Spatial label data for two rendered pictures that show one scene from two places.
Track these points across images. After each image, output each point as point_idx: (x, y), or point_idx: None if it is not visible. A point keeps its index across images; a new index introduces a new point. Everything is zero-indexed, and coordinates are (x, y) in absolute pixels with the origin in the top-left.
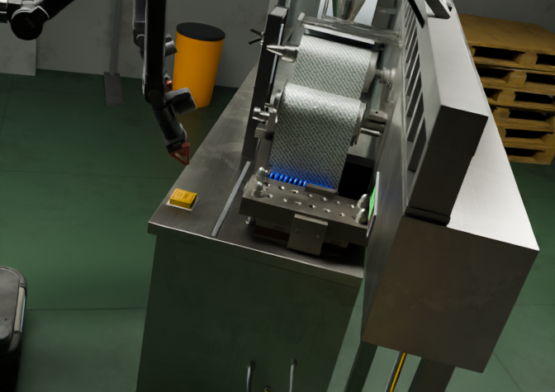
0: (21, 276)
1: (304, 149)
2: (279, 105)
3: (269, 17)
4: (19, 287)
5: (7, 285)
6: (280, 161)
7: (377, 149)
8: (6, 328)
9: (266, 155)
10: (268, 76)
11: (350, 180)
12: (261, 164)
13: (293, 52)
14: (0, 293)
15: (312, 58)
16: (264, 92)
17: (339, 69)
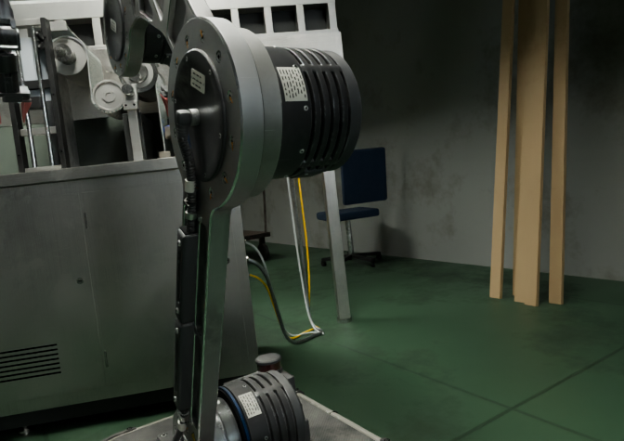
0: (107, 437)
1: (162, 104)
2: (156, 67)
3: (45, 20)
4: (136, 429)
5: (137, 436)
6: (162, 117)
7: (154, 105)
8: (258, 357)
9: (139, 125)
10: (57, 80)
11: (152, 134)
12: (140, 135)
13: (72, 50)
14: (160, 433)
15: (89, 52)
16: (59, 97)
17: (97, 61)
